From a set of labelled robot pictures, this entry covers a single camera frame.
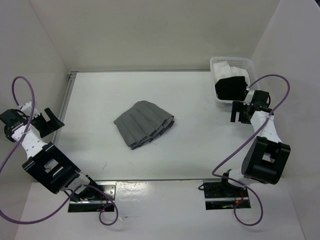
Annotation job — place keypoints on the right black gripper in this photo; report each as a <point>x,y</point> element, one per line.
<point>238,106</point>

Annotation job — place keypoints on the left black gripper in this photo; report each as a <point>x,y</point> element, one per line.
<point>51,126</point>

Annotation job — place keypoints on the grey skirt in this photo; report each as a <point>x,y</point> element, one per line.
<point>142,123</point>

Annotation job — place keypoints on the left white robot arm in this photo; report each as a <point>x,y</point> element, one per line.
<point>49,166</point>

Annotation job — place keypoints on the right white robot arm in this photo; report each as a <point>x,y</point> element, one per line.
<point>266,158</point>

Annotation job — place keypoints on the black folded skirt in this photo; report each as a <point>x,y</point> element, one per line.
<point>231,89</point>

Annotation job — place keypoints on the white skirt in basket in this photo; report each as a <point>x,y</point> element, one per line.
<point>222,70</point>

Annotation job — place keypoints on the white plastic basket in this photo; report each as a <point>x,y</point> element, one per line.
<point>239,62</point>

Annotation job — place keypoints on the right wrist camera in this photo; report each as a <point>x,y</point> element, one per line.
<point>249,98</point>

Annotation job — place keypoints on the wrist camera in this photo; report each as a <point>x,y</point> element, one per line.
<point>30,109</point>
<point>249,98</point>

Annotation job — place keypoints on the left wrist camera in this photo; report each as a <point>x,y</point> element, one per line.
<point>30,109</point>

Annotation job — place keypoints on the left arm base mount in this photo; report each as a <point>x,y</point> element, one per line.
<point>97,201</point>

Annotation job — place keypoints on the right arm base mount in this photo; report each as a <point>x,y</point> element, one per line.
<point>219,195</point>

